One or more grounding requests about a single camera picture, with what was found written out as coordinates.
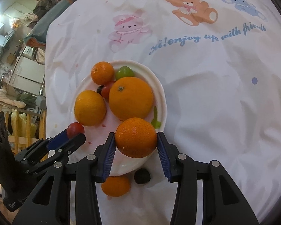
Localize red cherry tomato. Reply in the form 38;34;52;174
101;81;115;101
66;122;85;139

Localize small mandarin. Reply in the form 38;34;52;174
91;61;115;85
115;117;157;158
101;175;131;197

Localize large orange with stem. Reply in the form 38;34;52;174
108;77;154;121

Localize pink strawberry ceramic plate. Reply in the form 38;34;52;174
69;60;167;163

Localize white kitchen cabinets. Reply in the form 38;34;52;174
8;56;44;95

